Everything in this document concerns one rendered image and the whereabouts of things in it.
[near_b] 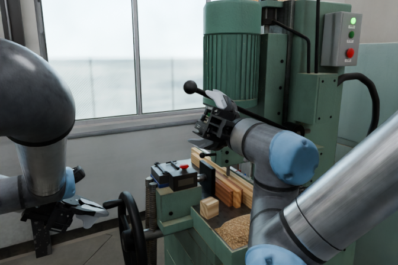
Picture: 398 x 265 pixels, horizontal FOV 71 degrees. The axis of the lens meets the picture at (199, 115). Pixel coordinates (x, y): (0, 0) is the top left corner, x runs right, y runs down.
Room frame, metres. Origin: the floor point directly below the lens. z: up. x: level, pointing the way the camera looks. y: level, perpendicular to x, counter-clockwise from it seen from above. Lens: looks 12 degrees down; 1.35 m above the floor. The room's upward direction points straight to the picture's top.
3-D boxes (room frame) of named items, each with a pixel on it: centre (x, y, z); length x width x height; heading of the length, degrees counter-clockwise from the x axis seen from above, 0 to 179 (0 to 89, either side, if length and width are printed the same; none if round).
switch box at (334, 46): (0.91, -0.45, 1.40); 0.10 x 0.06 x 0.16; 117
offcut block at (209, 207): (0.73, -0.03, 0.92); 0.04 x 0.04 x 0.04; 39
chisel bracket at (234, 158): (0.90, -0.12, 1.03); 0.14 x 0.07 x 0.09; 117
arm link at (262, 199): (0.42, -0.13, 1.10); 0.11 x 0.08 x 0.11; 166
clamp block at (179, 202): (0.83, 0.08, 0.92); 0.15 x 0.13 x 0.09; 27
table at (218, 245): (0.87, 0.01, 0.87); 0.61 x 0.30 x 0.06; 27
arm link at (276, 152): (0.44, -0.13, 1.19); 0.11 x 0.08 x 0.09; 26
